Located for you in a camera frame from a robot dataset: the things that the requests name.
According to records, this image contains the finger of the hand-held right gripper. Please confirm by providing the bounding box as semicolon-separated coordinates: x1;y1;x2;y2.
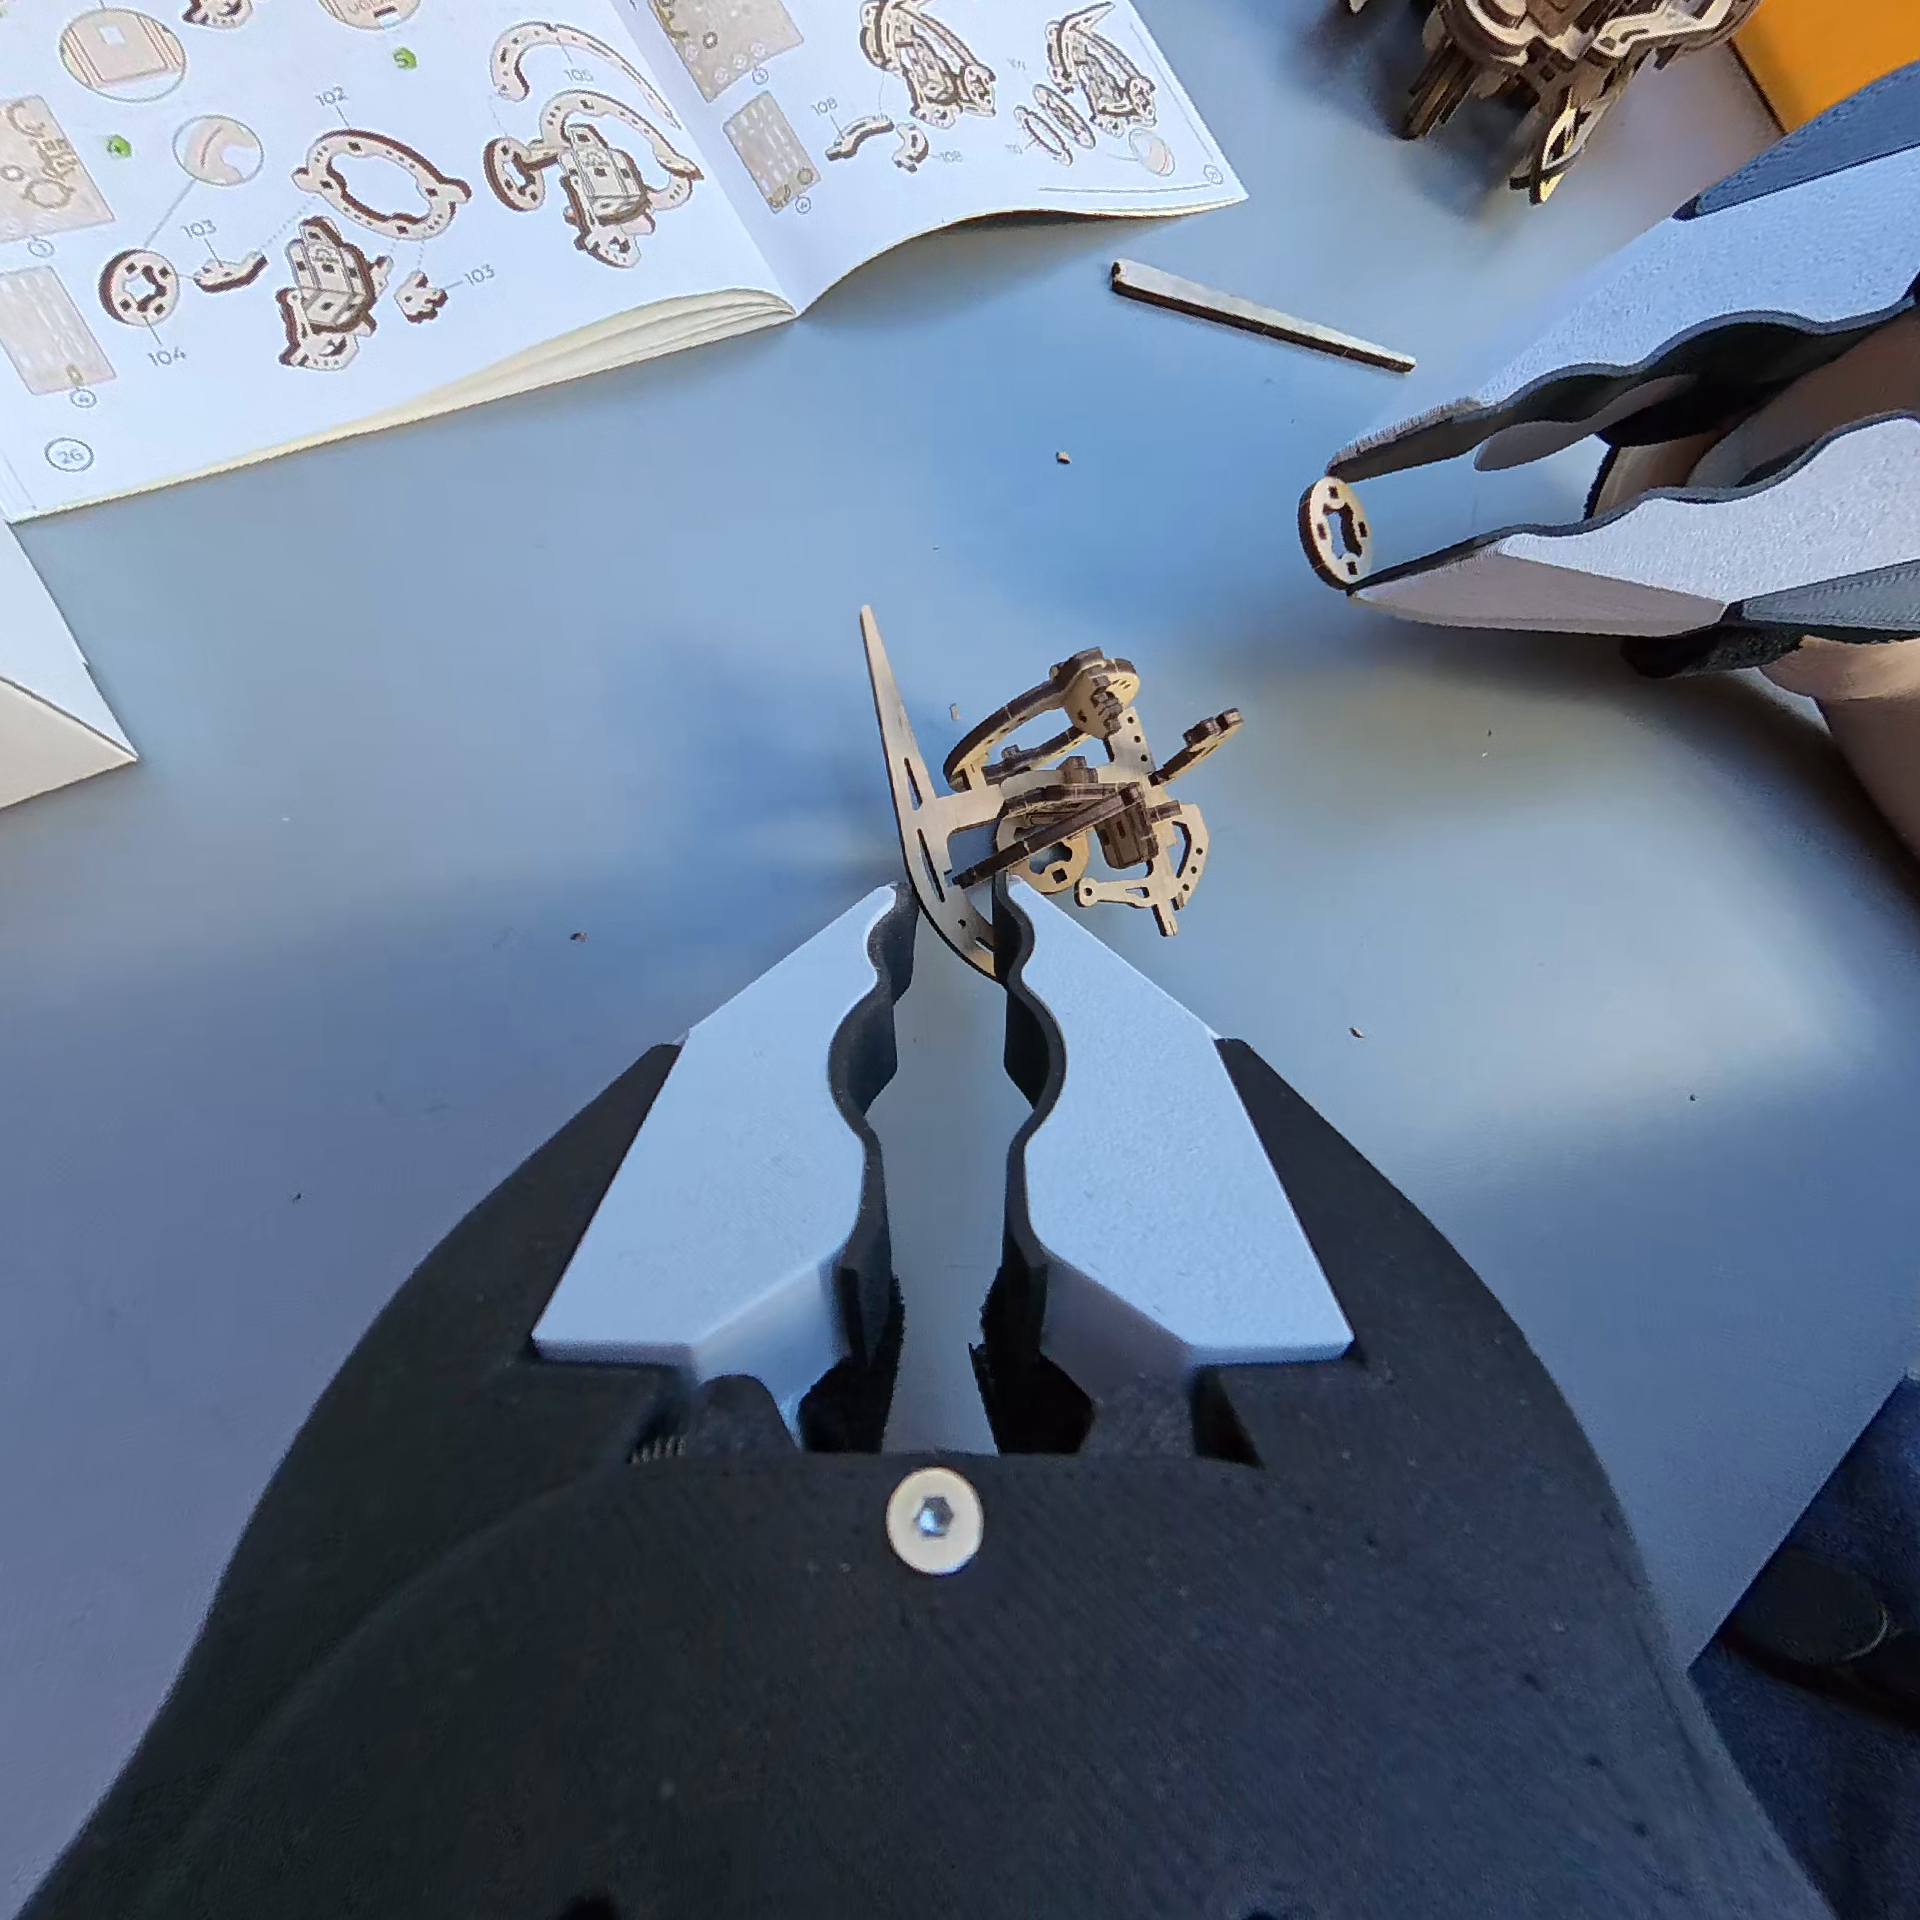
1324;149;1920;487
1346;409;1920;642

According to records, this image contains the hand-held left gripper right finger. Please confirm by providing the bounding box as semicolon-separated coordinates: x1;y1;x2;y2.
983;877;1355;1404

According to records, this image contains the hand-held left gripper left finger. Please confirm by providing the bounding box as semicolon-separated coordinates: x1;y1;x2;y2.
528;880;923;1409

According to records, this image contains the round wooden disc part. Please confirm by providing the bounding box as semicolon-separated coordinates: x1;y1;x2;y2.
1295;472;1381;591

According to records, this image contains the small wooden model assembly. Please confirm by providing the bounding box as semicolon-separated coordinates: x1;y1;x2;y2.
858;604;1247;983

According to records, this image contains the large assembled wooden model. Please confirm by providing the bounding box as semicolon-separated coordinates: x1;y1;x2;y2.
1342;0;1762;201

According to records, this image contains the person's right hand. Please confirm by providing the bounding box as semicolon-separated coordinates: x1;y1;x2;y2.
1696;349;1920;482

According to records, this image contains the orange yellow box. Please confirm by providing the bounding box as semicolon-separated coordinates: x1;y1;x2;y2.
1724;0;1920;132

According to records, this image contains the tapered wooden stick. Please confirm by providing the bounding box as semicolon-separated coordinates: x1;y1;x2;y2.
1109;259;1420;376

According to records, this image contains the person's dark blue clothing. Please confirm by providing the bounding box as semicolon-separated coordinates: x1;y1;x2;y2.
1689;1409;1920;1920

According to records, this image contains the open instruction booklet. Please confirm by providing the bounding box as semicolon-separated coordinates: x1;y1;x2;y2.
0;0;1249;523

